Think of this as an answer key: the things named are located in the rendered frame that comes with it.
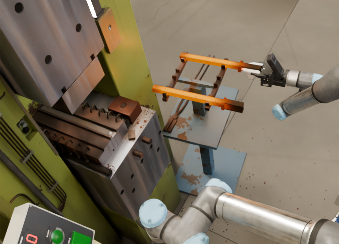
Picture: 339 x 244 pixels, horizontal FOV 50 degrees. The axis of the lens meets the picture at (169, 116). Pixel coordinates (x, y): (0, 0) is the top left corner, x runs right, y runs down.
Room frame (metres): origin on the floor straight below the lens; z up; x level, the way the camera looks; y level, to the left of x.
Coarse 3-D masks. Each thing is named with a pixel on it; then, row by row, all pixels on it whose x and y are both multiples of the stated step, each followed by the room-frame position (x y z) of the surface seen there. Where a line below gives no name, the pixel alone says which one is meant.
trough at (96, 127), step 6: (42, 108) 1.19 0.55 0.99; (48, 108) 1.18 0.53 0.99; (54, 108) 1.17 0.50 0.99; (60, 114) 1.13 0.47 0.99; (66, 114) 1.12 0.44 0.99; (72, 114) 1.11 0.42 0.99; (72, 120) 1.07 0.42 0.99; (78, 120) 1.06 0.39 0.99; (84, 120) 1.06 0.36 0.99; (90, 120) 1.04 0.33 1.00; (90, 126) 1.02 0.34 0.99; (96, 126) 1.01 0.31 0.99; (102, 126) 1.00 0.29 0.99; (102, 132) 0.97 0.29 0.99; (114, 132) 0.95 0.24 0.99
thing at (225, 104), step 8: (152, 88) 1.20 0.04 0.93; (160, 88) 1.19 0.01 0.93; (168, 88) 1.17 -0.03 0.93; (176, 96) 1.13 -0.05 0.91; (184, 96) 1.11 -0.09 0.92; (192, 96) 1.09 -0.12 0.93; (200, 96) 1.08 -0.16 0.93; (208, 96) 1.07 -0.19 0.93; (216, 104) 1.02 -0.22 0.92; (224, 104) 1.00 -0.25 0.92; (232, 104) 0.98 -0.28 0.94; (240, 104) 0.97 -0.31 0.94; (240, 112) 0.96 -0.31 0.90
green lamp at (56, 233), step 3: (54, 231) 0.52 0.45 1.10; (57, 231) 0.53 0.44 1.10; (60, 231) 0.53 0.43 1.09; (51, 234) 0.51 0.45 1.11; (54, 234) 0.51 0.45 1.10; (57, 234) 0.52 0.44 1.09; (60, 234) 0.52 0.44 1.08; (51, 237) 0.50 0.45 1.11; (54, 237) 0.51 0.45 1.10; (57, 237) 0.51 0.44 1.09; (60, 237) 0.51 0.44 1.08; (54, 240) 0.50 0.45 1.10; (57, 240) 0.50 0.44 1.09; (60, 240) 0.50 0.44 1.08; (57, 243) 0.49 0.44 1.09
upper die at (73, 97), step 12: (96, 60) 0.99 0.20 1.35; (84, 72) 0.94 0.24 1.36; (96, 72) 0.97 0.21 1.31; (72, 84) 0.89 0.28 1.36; (84, 84) 0.92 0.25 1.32; (96, 84) 0.96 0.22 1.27; (72, 96) 0.87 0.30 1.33; (84, 96) 0.90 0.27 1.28; (60, 108) 0.87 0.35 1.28; (72, 108) 0.85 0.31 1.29
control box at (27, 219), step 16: (16, 208) 0.60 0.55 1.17; (32, 208) 0.58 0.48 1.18; (16, 224) 0.54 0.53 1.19; (32, 224) 0.53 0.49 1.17; (48, 224) 0.54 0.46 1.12; (64, 224) 0.55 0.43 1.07; (80, 224) 0.57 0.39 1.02; (16, 240) 0.48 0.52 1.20; (32, 240) 0.49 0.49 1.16; (48, 240) 0.50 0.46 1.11; (64, 240) 0.50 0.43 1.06
